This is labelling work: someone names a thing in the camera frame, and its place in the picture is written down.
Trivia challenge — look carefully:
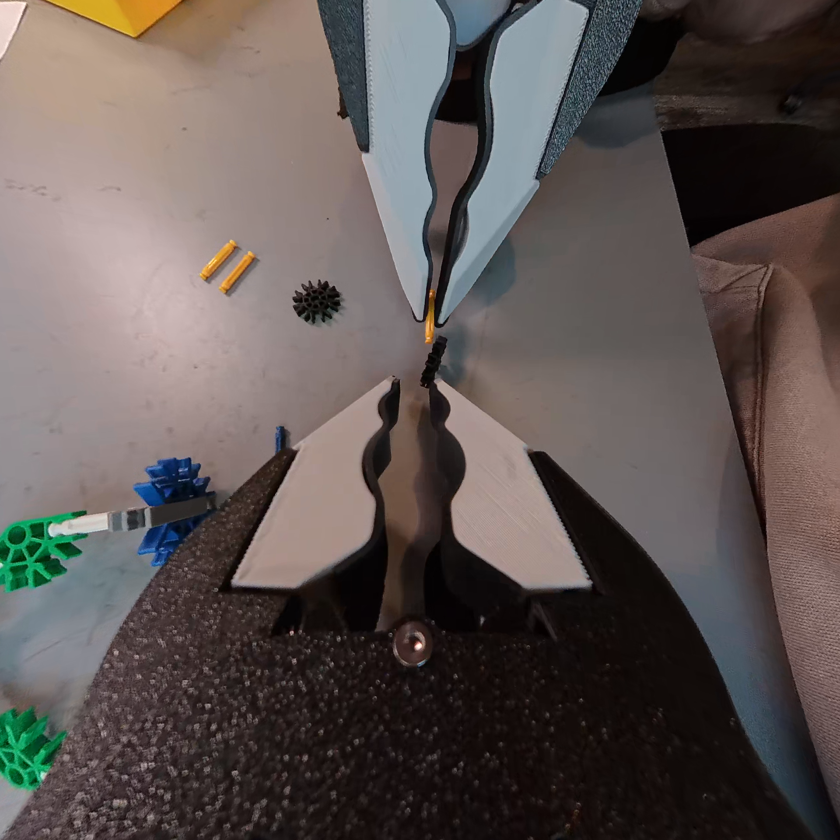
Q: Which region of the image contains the small black gear connector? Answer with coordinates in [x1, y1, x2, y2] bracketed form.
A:
[420, 335, 450, 387]
[292, 280, 343, 324]

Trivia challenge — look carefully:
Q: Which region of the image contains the grey desk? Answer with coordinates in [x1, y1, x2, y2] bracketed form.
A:
[0, 0, 821, 840]

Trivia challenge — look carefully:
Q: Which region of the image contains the yellow plastic bin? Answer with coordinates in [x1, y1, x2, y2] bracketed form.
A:
[46, 0, 185, 39]

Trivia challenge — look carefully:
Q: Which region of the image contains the folded white instruction sheet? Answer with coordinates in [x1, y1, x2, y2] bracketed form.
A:
[0, 0, 28, 56]

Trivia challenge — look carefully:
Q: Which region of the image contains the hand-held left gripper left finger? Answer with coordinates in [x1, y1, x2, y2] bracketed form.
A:
[231, 376, 403, 631]

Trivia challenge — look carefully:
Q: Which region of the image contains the multicolour toy construction model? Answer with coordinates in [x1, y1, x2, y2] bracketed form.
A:
[0, 456, 221, 791]

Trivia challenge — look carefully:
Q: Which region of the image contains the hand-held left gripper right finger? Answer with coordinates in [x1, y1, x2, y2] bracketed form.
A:
[428, 379, 595, 631]

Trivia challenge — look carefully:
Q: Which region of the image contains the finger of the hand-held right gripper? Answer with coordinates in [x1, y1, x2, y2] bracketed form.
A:
[436, 0, 589, 327]
[360, 0, 455, 324]

